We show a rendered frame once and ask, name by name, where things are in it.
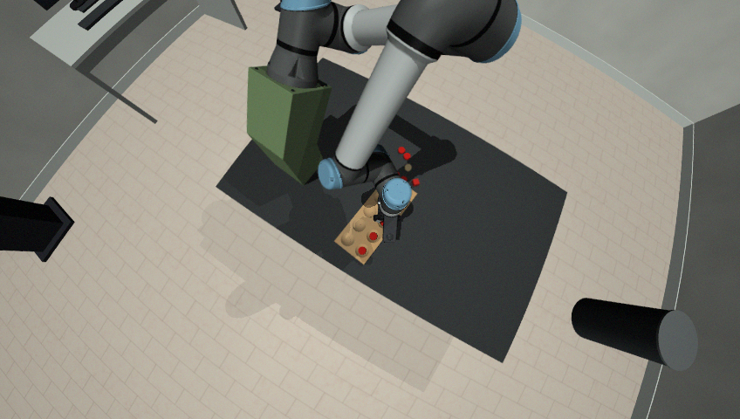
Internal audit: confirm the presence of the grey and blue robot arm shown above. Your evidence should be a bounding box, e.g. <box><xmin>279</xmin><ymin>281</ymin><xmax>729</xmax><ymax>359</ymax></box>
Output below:
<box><xmin>267</xmin><ymin>0</ymin><xmax>522</xmax><ymax>242</ymax></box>

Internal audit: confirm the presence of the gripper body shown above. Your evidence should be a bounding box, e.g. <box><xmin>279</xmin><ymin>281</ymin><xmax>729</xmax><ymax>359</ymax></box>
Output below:
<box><xmin>377</xmin><ymin>196</ymin><xmax>386</xmax><ymax>221</ymax></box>

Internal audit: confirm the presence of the tan tray with round pockets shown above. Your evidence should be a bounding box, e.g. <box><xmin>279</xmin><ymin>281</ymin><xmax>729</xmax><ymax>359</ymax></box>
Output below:
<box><xmin>334</xmin><ymin>189</ymin><xmax>383</xmax><ymax>264</ymax></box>

